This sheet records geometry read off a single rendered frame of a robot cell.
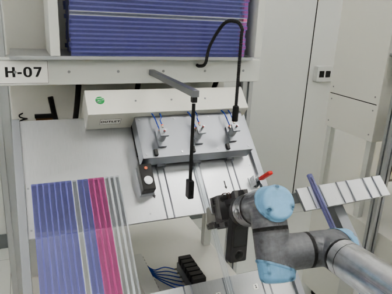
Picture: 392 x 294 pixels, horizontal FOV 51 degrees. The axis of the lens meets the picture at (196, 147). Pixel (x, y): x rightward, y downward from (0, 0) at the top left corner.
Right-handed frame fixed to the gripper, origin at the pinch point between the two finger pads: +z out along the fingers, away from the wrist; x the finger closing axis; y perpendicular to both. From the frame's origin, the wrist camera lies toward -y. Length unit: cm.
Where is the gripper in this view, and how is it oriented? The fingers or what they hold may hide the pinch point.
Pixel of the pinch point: (213, 227)
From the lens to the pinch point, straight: 115.7
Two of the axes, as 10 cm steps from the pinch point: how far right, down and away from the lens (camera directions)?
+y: -1.7, -9.6, 2.1
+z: -3.5, 2.6, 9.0
